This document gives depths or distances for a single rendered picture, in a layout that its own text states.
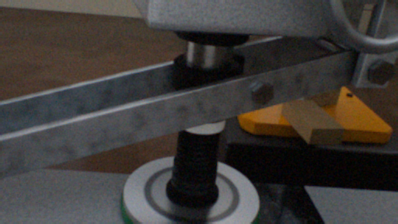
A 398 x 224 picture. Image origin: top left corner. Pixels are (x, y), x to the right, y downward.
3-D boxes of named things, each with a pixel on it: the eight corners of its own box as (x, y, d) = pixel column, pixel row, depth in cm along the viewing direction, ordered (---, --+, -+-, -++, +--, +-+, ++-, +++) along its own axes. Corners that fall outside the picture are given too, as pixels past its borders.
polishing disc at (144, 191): (267, 180, 66) (269, 174, 65) (242, 267, 47) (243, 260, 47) (157, 151, 71) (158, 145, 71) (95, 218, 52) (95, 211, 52)
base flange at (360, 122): (224, 79, 157) (225, 68, 155) (336, 89, 162) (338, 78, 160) (242, 134, 113) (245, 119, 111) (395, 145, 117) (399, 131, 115)
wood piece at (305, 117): (280, 113, 120) (283, 99, 118) (308, 113, 122) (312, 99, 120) (308, 144, 102) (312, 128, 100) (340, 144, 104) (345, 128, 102)
